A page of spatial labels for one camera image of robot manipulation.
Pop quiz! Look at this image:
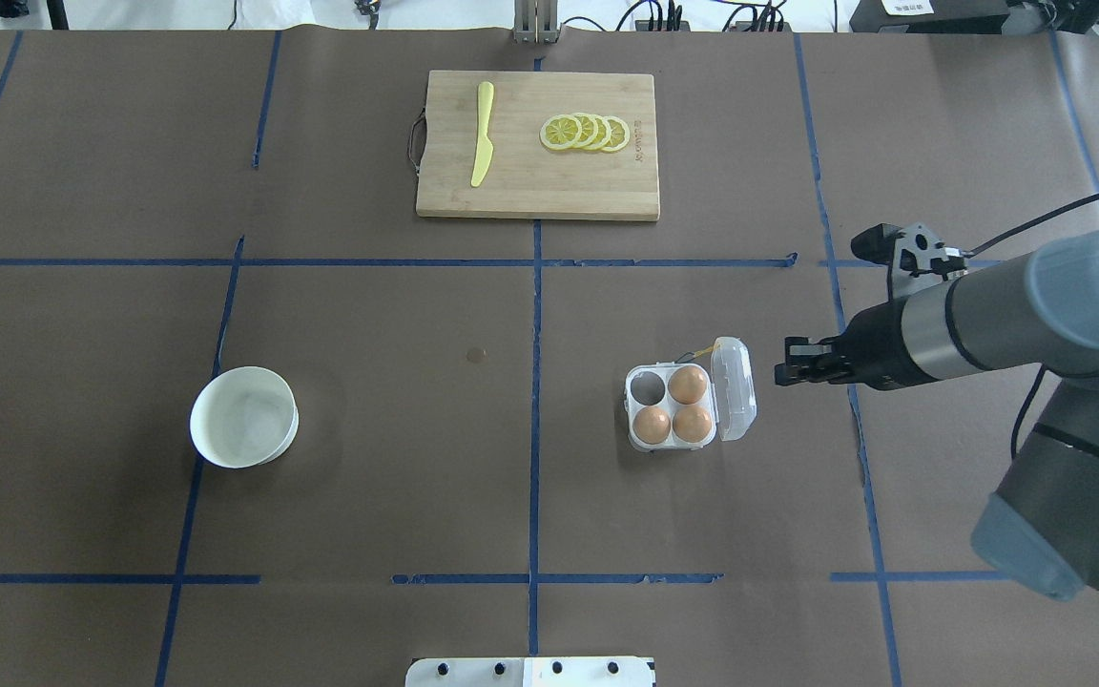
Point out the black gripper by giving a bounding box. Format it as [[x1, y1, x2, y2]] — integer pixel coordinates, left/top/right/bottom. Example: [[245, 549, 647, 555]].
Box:
[[775, 302, 915, 391]]

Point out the clear plastic egg box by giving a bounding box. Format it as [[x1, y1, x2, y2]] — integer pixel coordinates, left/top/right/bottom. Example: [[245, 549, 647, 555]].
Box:
[[623, 336, 757, 453]]

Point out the brown egg from bowl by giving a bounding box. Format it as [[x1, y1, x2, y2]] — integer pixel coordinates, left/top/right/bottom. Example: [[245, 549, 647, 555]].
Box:
[[632, 407, 673, 447]]

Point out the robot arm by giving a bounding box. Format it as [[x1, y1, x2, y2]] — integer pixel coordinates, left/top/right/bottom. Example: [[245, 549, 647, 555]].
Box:
[[775, 223, 1099, 601]]

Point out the upper brown egg in box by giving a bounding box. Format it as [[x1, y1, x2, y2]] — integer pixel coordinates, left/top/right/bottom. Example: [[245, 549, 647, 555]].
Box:
[[668, 364, 710, 405]]

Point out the brown egg in box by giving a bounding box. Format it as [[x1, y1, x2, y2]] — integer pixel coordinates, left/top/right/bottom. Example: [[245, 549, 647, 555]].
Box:
[[668, 364, 710, 405], [673, 405, 715, 444]]

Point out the lower brown egg in box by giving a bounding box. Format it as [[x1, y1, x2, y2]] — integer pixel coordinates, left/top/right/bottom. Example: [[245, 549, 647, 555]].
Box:
[[673, 405, 715, 444]]

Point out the back lemon slice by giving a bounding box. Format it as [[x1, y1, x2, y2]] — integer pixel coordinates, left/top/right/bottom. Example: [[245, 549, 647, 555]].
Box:
[[598, 117, 630, 153]]

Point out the lemon slice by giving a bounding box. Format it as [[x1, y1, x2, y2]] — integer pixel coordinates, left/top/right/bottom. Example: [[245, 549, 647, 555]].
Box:
[[582, 114, 608, 151], [570, 113, 603, 149], [598, 117, 630, 153], [539, 114, 584, 151]]

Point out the front lemon slice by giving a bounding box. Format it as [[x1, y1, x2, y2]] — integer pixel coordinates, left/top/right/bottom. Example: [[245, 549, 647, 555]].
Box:
[[539, 114, 584, 151]]

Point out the wooden cutting board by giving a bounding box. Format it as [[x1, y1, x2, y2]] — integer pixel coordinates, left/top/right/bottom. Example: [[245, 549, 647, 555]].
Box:
[[417, 70, 660, 221]]

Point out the yellow plastic knife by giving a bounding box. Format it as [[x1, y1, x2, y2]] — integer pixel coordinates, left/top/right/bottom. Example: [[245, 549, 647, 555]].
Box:
[[470, 81, 493, 188]]

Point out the white bowl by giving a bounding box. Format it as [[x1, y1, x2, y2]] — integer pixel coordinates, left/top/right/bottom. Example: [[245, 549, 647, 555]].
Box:
[[189, 366, 300, 469]]

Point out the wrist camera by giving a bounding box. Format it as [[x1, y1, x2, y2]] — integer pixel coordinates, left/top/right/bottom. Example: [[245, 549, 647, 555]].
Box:
[[850, 223, 968, 291]]

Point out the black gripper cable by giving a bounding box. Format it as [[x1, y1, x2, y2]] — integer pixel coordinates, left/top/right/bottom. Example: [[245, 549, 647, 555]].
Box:
[[961, 171, 1099, 259]]

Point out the aluminium frame post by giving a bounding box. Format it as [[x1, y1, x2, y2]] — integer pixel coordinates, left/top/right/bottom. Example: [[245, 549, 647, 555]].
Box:
[[513, 0, 560, 44]]

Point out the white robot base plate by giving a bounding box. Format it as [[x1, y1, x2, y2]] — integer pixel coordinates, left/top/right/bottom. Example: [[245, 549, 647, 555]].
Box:
[[404, 656, 657, 686]]

